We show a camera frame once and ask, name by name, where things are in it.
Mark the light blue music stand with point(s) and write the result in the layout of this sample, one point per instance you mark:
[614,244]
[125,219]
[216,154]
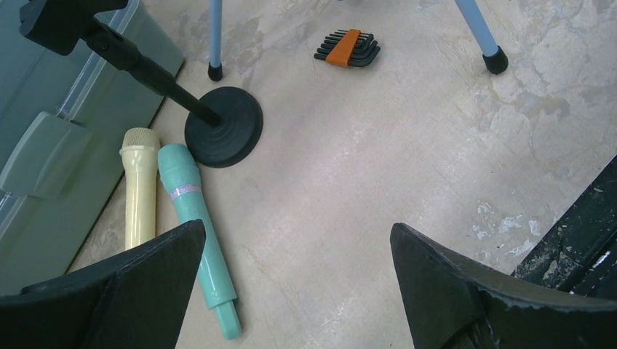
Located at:
[493,55]

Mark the grey-green plastic toolbox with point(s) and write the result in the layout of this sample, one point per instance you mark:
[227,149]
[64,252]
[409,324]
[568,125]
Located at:
[63,120]

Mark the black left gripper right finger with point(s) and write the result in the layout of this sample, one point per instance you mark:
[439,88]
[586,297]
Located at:
[452,301]

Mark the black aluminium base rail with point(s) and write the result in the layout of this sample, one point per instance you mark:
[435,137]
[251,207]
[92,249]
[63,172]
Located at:
[578,254]

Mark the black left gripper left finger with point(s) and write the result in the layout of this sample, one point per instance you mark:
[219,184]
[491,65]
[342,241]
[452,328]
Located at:
[135,299]

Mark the cream yellow microphone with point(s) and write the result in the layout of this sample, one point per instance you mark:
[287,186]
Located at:
[139,153]

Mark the black round-base microphone stand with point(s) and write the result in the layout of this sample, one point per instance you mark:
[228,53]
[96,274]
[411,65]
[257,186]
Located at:
[223,126]

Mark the orange black hex key set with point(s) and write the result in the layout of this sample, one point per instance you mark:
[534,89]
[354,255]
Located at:
[348,49]

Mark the mint green microphone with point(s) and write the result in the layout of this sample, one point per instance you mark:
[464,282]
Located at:
[181,179]

